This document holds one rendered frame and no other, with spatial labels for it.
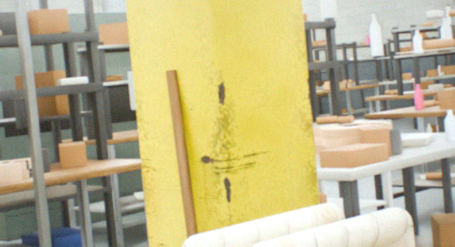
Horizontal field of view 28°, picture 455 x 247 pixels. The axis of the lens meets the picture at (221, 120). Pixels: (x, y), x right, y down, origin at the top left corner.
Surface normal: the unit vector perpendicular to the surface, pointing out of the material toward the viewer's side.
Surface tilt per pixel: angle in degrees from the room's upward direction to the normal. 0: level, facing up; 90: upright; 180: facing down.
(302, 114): 90
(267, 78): 90
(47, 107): 90
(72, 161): 90
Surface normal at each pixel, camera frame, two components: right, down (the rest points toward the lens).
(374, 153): 0.68, -0.03
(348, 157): -0.73, 0.11
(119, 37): -0.26, 0.07
